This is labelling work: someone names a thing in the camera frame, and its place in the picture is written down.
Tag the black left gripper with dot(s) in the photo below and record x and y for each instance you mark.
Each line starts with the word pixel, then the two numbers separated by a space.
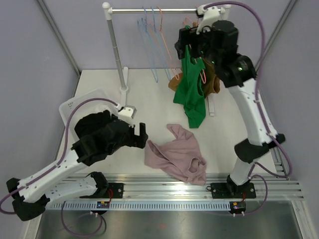
pixel 137 141

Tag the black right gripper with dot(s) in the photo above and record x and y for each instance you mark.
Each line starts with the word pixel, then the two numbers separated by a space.
pixel 189 37

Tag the pink wire hanger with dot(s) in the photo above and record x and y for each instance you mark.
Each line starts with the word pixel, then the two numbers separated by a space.
pixel 190 25
pixel 199 63
pixel 166 52

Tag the light blue wire hanger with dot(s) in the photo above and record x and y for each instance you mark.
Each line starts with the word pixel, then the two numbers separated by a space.
pixel 156 45
pixel 147 44

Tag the mauve pink tank top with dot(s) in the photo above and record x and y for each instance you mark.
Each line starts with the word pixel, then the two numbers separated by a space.
pixel 180 158

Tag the green tank top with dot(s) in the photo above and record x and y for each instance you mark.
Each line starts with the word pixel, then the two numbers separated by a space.
pixel 190 94

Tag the black tank top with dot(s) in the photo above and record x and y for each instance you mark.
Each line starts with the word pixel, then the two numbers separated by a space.
pixel 93 122

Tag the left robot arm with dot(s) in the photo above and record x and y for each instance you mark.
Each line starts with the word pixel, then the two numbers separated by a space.
pixel 100 135

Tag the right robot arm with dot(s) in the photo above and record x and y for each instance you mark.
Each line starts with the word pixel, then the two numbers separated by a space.
pixel 218 44

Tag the white plastic laundry basket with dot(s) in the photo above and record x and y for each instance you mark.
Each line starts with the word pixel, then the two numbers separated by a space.
pixel 67 108

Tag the metal clothes rack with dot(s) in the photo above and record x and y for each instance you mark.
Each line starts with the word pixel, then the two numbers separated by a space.
pixel 123 71

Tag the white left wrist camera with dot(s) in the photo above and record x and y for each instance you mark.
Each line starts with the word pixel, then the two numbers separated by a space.
pixel 126 114

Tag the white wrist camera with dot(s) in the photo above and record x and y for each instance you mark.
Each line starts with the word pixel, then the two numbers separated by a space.
pixel 126 114
pixel 208 16

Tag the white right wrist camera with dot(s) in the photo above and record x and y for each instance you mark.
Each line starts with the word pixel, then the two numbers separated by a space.
pixel 208 16

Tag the aluminium mounting rail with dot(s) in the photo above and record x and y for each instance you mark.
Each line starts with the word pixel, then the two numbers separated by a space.
pixel 165 194

